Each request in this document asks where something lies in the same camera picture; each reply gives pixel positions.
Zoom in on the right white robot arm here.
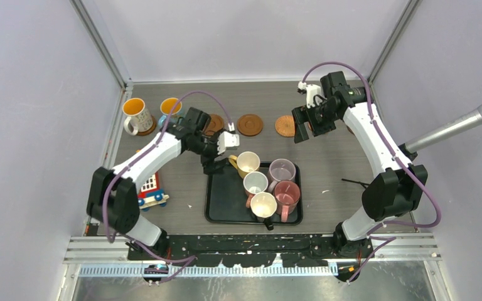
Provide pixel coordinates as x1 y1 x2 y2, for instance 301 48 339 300
292 71 428 258

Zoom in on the dark wooden coaster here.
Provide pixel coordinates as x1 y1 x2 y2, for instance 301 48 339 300
203 114 224 137

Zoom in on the woven rattan coaster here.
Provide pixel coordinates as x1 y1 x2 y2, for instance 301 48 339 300
275 115 295 137

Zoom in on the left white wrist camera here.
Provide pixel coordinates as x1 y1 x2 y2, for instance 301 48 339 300
217 122 240 154

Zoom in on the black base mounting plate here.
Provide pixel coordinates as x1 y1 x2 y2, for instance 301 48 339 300
151 234 373 268

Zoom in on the black serving tray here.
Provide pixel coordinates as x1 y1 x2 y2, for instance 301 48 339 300
205 163 304 226

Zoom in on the white mug orange inside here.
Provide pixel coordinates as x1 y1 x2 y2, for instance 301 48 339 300
122 98 152 135

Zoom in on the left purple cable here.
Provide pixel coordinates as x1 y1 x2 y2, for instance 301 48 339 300
101 90 235 285

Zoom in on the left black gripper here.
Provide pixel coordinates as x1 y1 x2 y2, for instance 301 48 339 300
188 129 228 174

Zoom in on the blue mug orange inside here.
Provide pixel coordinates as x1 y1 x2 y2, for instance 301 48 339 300
158 97 185 127

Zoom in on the white mug black handle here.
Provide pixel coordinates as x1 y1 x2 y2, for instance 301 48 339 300
249 192 277 231

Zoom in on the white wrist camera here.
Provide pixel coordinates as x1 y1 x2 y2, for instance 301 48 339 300
297 82 324 108
217 122 240 154

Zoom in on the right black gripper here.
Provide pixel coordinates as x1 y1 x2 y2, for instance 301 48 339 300
292 100 339 143

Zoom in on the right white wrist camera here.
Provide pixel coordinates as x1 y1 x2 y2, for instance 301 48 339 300
297 82 324 108

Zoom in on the white mug pink handle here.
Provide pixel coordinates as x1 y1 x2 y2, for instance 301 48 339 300
243 171 269 208

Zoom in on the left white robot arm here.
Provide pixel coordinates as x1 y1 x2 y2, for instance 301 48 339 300
86 107 240 260

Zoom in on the brown wooden coaster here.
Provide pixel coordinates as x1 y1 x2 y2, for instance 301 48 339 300
237 114 264 137
137 116 157 136

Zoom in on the cream mug yellow handle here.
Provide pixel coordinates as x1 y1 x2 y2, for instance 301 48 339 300
228 151 260 179

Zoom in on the lilac mug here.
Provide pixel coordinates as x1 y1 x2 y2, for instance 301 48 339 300
267 159 296 193

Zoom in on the silver microphone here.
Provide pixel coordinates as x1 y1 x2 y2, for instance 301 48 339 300
399 104 482 154

